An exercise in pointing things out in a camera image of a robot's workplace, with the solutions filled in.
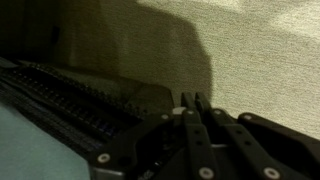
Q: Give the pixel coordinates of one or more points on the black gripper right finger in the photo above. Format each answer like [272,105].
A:
[243,157]

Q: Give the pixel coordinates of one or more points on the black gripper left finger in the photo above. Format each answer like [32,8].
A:
[200,155]

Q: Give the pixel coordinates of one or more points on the large teal zippered bag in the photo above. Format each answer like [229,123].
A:
[53,118]

